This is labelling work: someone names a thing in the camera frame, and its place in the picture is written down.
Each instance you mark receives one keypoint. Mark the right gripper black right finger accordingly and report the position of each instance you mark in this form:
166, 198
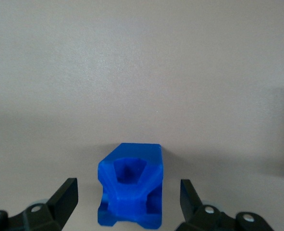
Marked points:
192, 207

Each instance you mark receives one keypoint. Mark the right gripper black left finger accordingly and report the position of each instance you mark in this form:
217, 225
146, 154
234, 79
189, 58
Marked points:
57, 202

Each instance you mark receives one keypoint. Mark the blue plastic part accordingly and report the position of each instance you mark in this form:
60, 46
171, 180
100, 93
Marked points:
129, 207

